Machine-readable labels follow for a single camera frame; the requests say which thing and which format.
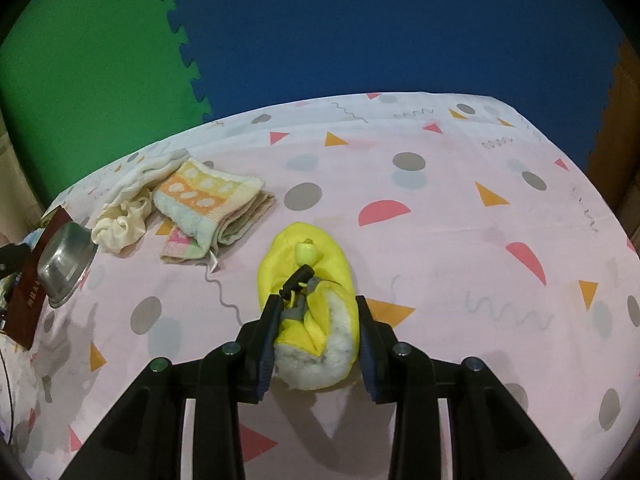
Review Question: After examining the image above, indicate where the metal bowl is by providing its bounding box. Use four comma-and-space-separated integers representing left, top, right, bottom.
37, 221, 98, 309

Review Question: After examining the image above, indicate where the white cloth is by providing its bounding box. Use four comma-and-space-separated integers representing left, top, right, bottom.
102, 149, 191, 208

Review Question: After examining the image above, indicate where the green foam mat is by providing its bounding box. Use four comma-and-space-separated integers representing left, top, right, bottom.
0, 0, 216, 206

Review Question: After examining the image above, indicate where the blue foam mat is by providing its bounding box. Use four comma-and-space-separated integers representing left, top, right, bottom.
145, 0, 631, 173

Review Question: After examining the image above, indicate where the cream crumpled cloth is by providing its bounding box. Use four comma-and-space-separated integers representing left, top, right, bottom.
91, 195, 153, 255

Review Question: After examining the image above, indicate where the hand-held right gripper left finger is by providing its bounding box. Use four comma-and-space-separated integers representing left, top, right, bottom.
60, 294, 286, 480

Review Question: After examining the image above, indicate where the orange and yellow patterned towel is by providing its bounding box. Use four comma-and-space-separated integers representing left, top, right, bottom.
152, 157, 277, 265

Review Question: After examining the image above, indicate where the orange foam mat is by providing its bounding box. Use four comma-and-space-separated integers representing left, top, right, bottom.
585, 40, 640, 211

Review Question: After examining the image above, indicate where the brown box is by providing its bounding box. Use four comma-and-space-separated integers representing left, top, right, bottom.
5, 206, 76, 350

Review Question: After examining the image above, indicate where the yellow fleece-lined slipper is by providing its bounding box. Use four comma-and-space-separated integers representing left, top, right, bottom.
257, 221, 362, 392

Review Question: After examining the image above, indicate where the black object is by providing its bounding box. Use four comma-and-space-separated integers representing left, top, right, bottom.
0, 242, 33, 276

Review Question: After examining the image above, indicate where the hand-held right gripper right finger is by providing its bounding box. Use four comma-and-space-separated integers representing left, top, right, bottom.
354, 296, 573, 480

